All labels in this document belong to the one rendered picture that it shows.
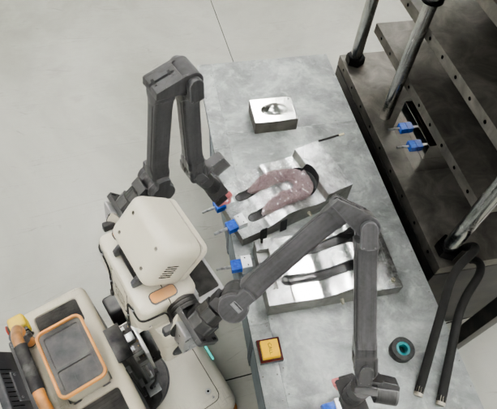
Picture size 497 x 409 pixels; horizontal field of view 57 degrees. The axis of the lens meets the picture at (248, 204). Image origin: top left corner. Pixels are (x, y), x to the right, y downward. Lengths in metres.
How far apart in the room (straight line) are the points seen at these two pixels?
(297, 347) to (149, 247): 0.71
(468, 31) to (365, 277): 1.26
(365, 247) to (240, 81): 1.47
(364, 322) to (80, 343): 0.88
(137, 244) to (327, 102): 1.42
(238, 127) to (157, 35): 2.05
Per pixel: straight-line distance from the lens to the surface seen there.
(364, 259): 1.14
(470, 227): 1.81
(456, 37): 2.07
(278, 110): 2.18
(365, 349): 1.24
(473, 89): 1.85
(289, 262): 1.13
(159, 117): 1.19
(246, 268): 1.69
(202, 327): 1.21
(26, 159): 3.31
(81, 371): 1.56
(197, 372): 2.15
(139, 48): 3.95
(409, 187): 2.12
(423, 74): 2.26
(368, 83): 2.53
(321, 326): 1.69
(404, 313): 1.79
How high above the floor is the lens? 2.36
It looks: 56 degrees down
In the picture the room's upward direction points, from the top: 5 degrees clockwise
